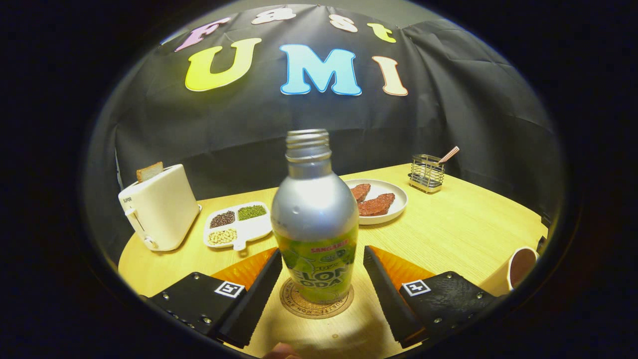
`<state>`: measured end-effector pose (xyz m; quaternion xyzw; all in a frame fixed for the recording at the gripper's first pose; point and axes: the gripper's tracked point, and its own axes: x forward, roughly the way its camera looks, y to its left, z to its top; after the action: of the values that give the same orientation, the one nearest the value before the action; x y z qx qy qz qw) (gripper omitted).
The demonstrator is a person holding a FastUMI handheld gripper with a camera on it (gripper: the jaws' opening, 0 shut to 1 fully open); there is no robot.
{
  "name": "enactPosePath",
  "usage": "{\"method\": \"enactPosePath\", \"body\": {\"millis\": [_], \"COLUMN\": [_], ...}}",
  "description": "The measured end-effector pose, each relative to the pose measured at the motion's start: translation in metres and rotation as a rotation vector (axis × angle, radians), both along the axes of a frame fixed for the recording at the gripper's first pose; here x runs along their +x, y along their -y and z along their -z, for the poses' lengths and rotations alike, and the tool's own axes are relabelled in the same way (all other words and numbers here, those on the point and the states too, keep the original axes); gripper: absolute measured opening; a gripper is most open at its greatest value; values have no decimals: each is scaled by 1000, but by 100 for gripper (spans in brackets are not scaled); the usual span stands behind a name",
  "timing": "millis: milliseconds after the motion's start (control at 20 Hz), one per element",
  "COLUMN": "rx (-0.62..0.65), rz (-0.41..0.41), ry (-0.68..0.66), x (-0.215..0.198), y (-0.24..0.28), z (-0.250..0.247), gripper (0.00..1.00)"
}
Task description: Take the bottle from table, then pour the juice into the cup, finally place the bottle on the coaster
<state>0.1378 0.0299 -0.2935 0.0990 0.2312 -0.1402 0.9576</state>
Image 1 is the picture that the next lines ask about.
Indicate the toast slice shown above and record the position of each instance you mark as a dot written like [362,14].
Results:
[149,171]

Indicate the red-brown meat slice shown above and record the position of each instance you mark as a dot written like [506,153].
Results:
[360,192]
[376,205]

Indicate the green beans heap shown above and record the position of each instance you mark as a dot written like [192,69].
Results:
[251,212]

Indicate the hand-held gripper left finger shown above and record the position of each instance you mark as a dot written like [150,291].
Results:
[254,299]

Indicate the white toaster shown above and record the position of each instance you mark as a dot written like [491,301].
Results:
[164,209]

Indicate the white divided tray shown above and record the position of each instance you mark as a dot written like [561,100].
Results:
[254,230]

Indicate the pink striped straw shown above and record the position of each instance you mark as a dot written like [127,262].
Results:
[449,154]

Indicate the dark brown beans heap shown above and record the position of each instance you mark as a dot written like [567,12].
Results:
[223,219]

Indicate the black backdrop cloth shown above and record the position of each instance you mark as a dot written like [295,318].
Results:
[224,134]

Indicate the light wooden table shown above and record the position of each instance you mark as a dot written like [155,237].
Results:
[448,234]

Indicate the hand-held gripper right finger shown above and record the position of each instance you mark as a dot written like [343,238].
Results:
[386,299]

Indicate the round cork coaster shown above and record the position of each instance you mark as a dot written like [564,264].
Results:
[298,308]

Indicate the white oval plate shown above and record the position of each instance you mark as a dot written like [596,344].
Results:
[398,197]

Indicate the silver green juice bottle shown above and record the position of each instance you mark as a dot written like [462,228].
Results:
[314,209]

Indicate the yellow beans heap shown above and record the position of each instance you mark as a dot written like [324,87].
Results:
[222,236]

